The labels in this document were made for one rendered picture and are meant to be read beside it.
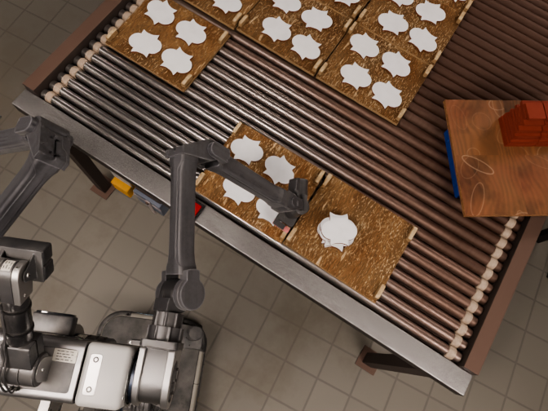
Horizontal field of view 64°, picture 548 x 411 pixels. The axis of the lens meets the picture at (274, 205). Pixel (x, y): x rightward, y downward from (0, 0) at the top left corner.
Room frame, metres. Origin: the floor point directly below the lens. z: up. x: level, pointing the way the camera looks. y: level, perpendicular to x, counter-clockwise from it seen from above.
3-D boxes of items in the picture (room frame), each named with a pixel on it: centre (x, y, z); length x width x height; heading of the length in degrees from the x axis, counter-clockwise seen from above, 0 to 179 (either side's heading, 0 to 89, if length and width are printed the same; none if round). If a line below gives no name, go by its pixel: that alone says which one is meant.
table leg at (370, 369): (0.11, -0.74, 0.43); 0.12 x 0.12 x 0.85; 72
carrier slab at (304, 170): (0.63, 0.08, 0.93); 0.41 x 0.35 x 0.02; 73
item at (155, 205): (0.49, 0.50, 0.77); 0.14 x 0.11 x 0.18; 72
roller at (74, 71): (0.60, 0.07, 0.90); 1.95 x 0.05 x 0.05; 72
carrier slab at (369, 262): (0.50, -0.32, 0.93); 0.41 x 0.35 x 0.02; 72
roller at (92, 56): (0.70, 0.04, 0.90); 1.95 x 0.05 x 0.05; 72
